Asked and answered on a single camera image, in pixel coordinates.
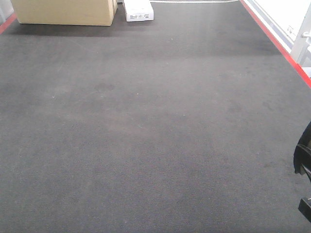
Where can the cardboard box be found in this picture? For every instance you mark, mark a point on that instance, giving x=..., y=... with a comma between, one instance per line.
x=65, y=12

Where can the grey conveyor side post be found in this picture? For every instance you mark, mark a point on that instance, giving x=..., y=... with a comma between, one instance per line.
x=301, y=49

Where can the white labelled box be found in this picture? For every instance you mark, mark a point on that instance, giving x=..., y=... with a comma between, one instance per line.
x=138, y=10

